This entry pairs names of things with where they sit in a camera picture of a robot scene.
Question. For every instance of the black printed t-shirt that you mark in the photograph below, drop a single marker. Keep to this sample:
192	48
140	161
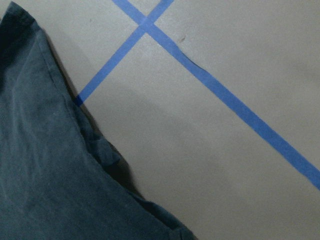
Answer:
55	181

